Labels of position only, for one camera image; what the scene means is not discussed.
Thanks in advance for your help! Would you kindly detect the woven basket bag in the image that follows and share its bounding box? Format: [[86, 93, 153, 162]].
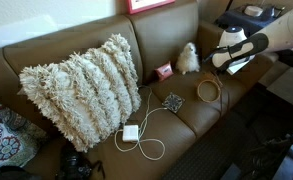
[[196, 72, 222, 103]]

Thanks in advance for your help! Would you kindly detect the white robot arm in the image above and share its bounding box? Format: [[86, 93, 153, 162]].
[[204, 9, 293, 71]]

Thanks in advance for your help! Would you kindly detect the small pink pouch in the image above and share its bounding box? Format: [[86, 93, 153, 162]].
[[155, 62, 173, 81]]

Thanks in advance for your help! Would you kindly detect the patterned square coaster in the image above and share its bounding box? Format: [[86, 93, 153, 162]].
[[162, 92, 185, 113]]

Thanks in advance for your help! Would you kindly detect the white power adapter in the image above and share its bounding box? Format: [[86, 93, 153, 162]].
[[122, 125, 139, 142]]

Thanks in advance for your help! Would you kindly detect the white fluffy toy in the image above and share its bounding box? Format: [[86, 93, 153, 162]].
[[176, 42, 200, 75]]

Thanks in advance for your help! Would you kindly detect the shaggy cream pillow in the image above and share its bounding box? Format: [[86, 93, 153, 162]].
[[20, 34, 141, 152]]

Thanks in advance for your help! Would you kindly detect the red framed picture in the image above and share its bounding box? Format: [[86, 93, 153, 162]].
[[126, 0, 175, 14]]

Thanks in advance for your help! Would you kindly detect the dark side table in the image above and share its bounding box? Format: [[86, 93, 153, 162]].
[[215, 4, 282, 37]]

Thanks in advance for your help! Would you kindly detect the colourful patterned cushion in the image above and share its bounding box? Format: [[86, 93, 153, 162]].
[[0, 103, 49, 167]]

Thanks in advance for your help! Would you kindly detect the black Sony camera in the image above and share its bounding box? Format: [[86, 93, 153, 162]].
[[55, 143, 106, 180]]

